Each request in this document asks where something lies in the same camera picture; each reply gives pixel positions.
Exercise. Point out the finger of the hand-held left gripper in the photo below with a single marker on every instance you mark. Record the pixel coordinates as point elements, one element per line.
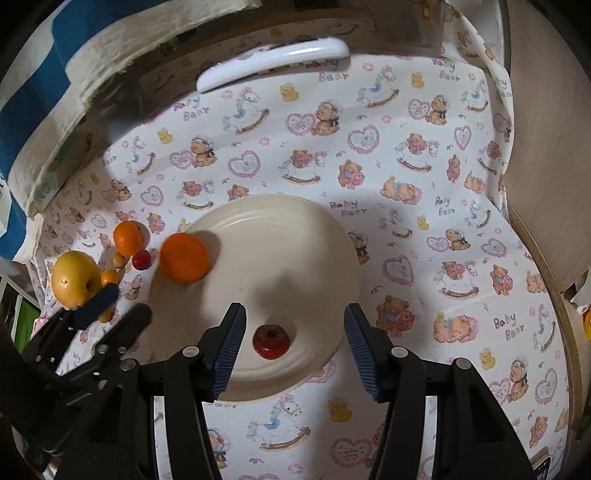
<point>131,325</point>
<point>94,304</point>

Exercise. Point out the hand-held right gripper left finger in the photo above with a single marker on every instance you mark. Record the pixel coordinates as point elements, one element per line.
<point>228,353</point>

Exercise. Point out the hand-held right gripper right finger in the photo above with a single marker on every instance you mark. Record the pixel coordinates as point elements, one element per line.
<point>364,357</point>

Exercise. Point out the yellow pear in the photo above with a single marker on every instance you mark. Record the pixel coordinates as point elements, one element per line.
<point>69,277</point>

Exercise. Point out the red crabapple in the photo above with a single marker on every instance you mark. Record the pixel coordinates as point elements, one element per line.
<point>141,261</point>
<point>271,342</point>

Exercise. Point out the white round plate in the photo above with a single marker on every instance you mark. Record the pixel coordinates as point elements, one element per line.
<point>277,258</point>

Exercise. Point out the small orange kumquat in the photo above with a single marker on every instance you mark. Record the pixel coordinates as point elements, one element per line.
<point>106,316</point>
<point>110,277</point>

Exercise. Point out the small yellowish kumquat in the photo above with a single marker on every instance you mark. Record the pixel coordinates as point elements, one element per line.
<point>120,261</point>

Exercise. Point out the green box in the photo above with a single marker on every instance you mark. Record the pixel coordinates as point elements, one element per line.
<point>27,321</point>

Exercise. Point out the small mandarin orange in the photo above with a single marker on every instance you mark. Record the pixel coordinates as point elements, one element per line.
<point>128,237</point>

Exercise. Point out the large orange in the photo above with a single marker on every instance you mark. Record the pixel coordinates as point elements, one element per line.
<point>184,258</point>

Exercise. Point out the bear-printed white cloth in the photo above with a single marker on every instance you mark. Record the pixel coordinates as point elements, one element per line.
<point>415,277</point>

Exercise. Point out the round wooden table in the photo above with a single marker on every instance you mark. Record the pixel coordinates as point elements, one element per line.
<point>554,295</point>

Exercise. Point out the dark phone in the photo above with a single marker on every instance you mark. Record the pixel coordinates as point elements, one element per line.
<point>541,468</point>

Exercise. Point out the striped white blue orange shirt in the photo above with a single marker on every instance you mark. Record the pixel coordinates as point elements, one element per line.
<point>46,92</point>

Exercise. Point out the yellow object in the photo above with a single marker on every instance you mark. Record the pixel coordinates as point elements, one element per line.
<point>587,325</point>

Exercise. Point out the white remote control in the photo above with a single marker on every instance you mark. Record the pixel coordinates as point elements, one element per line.
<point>277,57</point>

